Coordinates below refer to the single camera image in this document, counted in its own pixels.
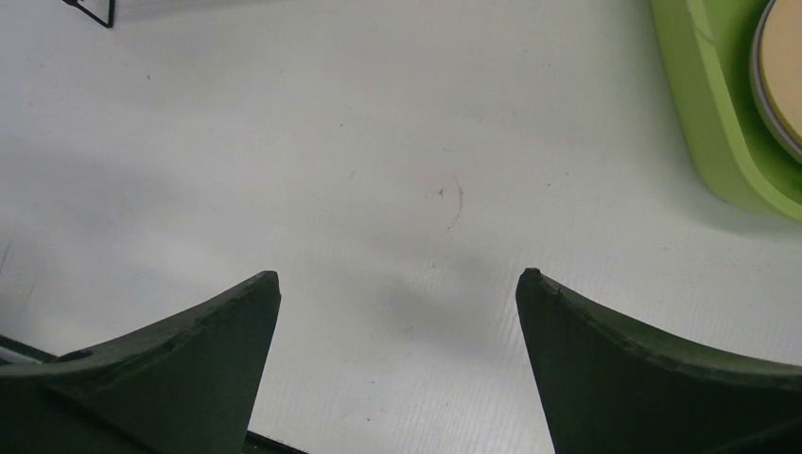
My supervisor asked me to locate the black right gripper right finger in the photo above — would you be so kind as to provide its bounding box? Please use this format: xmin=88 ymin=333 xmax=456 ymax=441
xmin=515 ymin=269 xmax=801 ymax=453

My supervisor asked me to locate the black wire rack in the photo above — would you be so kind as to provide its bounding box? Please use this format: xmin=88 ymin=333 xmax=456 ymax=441
xmin=62 ymin=0 xmax=116 ymax=29

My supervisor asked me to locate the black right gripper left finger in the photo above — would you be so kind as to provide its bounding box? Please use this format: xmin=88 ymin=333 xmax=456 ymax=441
xmin=1 ymin=271 xmax=281 ymax=453

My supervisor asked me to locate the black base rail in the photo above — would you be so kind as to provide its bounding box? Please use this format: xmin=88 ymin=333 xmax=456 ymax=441
xmin=1 ymin=336 xmax=305 ymax=454

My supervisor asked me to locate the purple plate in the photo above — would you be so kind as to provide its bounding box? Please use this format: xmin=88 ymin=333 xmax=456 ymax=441
xmin=749 ymin=6 xmax=802 ymax=166

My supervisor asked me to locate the green plastic tub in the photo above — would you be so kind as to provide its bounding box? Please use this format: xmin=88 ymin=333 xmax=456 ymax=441
xmin=650 ymin=1 xmax=801 ymax=220

